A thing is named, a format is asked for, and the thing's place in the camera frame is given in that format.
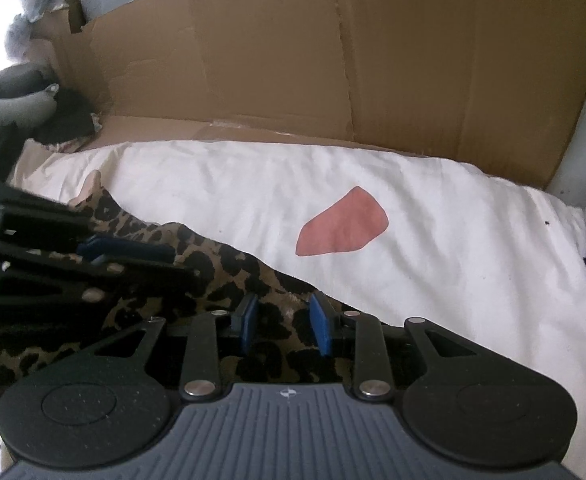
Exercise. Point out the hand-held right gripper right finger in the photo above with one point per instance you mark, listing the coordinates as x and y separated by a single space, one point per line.
321 325

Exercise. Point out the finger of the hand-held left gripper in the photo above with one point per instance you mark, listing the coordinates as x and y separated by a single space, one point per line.
123 251
148 277

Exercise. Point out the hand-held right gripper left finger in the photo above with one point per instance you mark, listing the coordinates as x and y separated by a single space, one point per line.
245 322

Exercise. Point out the leopard print skirt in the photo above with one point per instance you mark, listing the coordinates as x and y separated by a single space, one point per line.
213 270

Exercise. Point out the cream printed bedsheet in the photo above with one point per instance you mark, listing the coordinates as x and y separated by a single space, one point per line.
423 260

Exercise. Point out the black cloth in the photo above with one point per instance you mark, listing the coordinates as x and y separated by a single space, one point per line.
68 120

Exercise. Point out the grey neck pillow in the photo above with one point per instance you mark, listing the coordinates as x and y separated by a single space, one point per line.
8 105

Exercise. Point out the brown folded cardboard sheet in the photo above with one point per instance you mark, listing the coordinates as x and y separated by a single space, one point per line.
323 60

